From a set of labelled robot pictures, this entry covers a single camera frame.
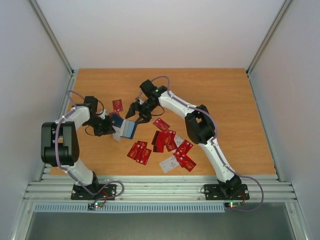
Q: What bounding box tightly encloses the aluminium corner post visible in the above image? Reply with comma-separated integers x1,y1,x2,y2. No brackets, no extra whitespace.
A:
246,0,295,76
28,0,74,76

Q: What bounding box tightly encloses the controller board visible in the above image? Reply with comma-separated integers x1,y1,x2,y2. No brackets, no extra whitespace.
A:
224,201,244,209
87,202,104,211

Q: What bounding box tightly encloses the red stripe card lower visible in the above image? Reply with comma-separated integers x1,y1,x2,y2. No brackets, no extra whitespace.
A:
153,145,164,153

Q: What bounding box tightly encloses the left controller board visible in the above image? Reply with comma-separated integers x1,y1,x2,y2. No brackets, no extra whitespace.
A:
87,202,104,211

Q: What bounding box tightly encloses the white card bottom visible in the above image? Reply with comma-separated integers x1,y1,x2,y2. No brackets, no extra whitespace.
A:
159,155,180,173

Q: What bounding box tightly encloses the right aluminium corner post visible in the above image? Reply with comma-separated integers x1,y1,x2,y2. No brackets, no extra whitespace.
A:
246,0,295,76

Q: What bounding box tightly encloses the red card far left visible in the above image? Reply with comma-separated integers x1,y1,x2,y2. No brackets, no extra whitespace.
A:
112,99,123,113

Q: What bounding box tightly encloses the left aluminium corner post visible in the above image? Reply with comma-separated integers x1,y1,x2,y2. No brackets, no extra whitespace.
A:
28,0,74,76

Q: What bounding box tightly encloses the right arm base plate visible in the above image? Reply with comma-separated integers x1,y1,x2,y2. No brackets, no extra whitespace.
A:
201,184,250,201

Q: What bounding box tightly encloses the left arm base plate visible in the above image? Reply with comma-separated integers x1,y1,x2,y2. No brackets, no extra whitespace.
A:
70,184,117,201

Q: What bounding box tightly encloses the aluminium rail frame front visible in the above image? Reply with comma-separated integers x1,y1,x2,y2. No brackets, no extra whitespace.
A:
23,174,297,203

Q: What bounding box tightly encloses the grey slotted cable duct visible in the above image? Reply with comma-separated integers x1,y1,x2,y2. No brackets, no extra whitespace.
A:
33,202,225,214

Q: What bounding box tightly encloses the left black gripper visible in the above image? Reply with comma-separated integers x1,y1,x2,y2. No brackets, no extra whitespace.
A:
84,115,116,136

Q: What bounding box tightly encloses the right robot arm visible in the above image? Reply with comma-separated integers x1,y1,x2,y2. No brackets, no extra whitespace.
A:
125,79,242,199

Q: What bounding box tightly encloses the white card under stack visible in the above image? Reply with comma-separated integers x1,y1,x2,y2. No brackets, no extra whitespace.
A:
174,135,184,147

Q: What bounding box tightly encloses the dark red stripe card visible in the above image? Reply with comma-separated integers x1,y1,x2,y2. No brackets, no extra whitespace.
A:
151,130,166,147

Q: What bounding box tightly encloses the blue leather card holder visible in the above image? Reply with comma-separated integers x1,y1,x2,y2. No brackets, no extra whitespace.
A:
111,113,137,139

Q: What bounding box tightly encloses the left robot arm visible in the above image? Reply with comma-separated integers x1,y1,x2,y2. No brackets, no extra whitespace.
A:
40,96,116,199

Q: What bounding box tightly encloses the red VIP card right stack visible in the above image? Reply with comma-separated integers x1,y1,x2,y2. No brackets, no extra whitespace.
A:
176,139,193,154

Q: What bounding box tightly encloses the right controller board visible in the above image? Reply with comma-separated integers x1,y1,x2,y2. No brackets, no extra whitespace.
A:
224,201,244,209

